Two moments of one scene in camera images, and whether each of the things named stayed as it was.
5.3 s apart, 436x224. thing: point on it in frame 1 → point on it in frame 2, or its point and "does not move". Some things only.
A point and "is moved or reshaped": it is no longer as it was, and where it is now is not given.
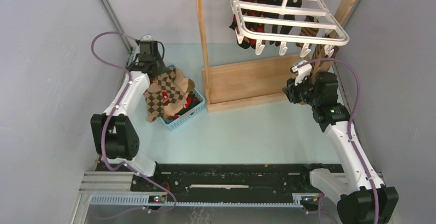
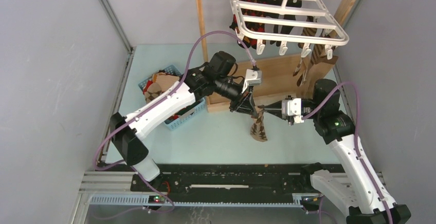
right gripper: x=291 y=89 → x=276 y=105
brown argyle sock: x=167 y=94 is moved or reshaped
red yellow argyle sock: x=246 y=42 does not move
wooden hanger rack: x=233 y=86 does not move
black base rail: x=231 y=180 does not move
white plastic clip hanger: x=300 y=17 does not move
